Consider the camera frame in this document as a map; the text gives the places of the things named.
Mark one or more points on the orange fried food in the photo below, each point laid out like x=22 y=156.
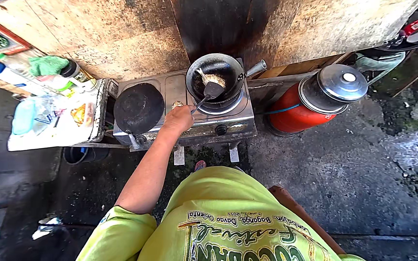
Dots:
x=78 y=114

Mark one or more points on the red gas cylinder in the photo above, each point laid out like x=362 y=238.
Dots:
x=286 y=112

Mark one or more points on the person's right forearm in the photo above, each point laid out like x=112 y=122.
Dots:
x=311 y=220

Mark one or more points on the silver lid with white knob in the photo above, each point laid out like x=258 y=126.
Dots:
x=340 y=86

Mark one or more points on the silver pot with dark side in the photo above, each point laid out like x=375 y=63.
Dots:
x=312 y=95

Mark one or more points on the fried fish with pale tail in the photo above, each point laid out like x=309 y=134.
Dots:
x=214 y=79

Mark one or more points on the green cloth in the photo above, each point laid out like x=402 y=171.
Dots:
x=47 y=65

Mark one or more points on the container with bright green lid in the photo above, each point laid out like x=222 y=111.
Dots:
x=63 y=84

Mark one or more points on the jar with black lid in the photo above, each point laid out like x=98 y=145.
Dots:
x=80 y=77

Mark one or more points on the clear plastic bag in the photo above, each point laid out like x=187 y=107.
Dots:
x=44 y=114

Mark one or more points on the round flat black pan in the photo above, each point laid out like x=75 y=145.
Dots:
x=139 y=108

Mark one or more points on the clear container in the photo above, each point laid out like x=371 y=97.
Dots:
x=88 y=115

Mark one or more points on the person's left forearm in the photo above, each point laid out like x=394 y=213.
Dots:
x=147 y=172

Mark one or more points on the light blue plastic container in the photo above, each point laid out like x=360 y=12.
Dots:
x=24 y=118

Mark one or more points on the crumpled white litter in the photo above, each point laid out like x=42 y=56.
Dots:
x=47 y=227

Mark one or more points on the clear bottle with green cap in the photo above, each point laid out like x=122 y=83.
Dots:
x=15 y=64

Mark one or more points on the wooden side table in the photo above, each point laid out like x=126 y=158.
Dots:
x=104 y=108

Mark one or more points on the silver gas stove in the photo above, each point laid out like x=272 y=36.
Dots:
x=175 y=86

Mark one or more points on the person's right hand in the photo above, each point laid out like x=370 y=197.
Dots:
x=277 y=190

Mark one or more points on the green plastic chair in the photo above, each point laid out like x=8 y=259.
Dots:
x=379 y=64

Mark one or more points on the person's left fingers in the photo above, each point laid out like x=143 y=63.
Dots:
x=188 y=109

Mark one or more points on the black bucket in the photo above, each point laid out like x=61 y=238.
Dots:
x=76 y=156

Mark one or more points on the black spatula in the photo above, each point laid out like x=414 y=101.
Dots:
x=213 y=91

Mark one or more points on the person's body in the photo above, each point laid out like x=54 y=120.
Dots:
x=230 y=203

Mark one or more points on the person's left hand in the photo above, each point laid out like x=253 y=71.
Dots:
x=178 y=119

